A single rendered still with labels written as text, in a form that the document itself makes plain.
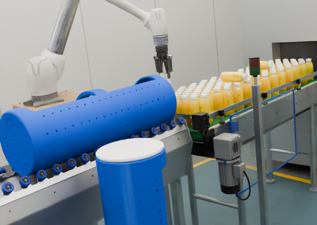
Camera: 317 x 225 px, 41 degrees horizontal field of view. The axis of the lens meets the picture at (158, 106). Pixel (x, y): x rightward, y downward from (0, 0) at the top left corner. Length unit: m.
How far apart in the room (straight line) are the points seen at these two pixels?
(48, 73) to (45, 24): 2.51
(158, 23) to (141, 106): 0.59
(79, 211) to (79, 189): 0.11
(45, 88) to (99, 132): 0.73
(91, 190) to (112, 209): 0.27
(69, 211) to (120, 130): 0.43
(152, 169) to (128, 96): 0.54
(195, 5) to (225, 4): 0.65
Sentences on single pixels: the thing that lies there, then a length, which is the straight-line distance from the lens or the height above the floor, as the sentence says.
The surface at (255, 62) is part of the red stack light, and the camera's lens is 2.46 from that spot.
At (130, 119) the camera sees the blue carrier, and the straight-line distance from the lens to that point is 2.04.
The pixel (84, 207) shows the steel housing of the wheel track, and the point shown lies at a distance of 1.99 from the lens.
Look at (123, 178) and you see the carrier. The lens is 1.63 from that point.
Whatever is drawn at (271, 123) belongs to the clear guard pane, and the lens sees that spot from 2.88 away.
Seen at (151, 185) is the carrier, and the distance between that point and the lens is 1.66.
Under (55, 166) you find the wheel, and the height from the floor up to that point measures 0.97.
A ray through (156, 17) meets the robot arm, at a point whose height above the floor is 1.54.
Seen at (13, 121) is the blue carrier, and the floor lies 1.19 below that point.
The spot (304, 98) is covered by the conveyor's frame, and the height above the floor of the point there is 0.81.
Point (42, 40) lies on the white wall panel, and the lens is 5.02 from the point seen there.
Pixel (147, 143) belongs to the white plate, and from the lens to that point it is 1.77.
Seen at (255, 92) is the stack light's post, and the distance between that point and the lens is 2.49.
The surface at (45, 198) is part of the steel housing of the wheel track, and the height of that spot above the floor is 0.87.
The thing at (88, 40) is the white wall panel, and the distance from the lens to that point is 5.29.
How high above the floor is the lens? 1.54
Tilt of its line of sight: 12 degrees down
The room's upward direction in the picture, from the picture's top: 6 degrees counter-clockwise
